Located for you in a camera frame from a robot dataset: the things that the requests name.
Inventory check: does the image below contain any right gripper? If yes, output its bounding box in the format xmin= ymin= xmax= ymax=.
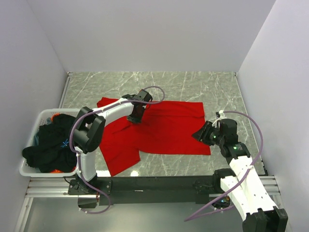
xmin=191 ymin=120 xmax=225 ymax=146

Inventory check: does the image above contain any white laundry basket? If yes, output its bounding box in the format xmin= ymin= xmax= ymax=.
xmin=19 ymin=108 xmax=79 ymax=178

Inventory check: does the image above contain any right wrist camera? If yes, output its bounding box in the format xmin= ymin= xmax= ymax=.
xmin=212 ymin=110 xmax=226 ymax=128

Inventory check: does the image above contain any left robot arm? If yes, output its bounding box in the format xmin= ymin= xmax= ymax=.
xmin=69 ymin=89 xmax=153 ymax=194

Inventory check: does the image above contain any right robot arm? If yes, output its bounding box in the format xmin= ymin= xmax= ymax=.
xmin=193 ymin=118 xmax=288 ymax=232

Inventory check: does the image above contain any black garment in basket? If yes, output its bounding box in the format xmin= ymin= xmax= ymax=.
xmin=22 ymin=114 xmax=77 ymax=173

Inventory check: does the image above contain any aluminium rail frame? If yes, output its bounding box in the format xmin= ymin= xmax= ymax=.
xmin=25 ymin=176 xmax=281 ymax=198

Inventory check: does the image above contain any black base beam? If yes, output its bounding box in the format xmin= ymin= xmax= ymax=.
xmin=67 ymin=175 xmax=232 ymax=208

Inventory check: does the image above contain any red polo shirt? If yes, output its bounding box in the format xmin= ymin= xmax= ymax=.
xmin=99 ymin=101 xmax=211 ymax=176

